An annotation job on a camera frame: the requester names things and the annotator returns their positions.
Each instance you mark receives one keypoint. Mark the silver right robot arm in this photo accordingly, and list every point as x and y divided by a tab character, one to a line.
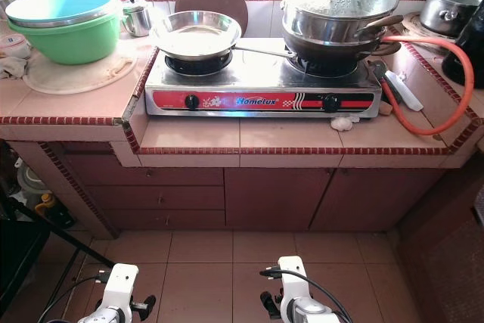
318	314

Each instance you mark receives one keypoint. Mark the brown kitchen cabinet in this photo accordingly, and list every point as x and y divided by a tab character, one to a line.
265	198

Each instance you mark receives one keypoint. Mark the black metal stand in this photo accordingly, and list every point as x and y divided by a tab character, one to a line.
19	262

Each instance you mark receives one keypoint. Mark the grey container with yellow knob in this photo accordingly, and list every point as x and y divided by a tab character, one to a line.
34	183

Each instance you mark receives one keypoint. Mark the white garlic bulb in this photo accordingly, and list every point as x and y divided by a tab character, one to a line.
342	122

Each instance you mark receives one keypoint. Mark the steel two-burner gas stove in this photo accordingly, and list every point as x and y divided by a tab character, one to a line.
249	100

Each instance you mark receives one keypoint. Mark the round white cutting board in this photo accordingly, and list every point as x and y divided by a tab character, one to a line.
79	73

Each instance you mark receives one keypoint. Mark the white stove lighter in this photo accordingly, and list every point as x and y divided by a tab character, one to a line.
404	90

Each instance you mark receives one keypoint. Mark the dark wok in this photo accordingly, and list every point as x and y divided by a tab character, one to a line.
329	54

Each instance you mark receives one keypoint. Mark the green plastic basin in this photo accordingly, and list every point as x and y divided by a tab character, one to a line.
72	47

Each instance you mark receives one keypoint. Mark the grey cloth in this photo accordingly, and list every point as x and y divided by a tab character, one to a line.
11	68

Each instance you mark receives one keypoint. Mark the steel frying pan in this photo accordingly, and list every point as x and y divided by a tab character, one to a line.
197	35

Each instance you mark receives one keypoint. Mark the small steel mug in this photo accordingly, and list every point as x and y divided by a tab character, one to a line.
138	19

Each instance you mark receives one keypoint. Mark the large steel steamer with lid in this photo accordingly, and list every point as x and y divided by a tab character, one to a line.
336	5

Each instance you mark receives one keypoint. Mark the blue plastic basin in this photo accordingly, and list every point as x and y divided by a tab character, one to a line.
57	5

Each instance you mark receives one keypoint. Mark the steel pot with lid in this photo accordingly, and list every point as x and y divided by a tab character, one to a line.
450	9

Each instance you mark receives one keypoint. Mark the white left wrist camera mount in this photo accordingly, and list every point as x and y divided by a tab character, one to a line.
119	289

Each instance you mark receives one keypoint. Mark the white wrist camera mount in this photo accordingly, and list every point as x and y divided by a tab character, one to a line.
295	281
119	289

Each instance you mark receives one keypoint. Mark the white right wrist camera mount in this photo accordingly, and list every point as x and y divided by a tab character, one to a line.
295	281

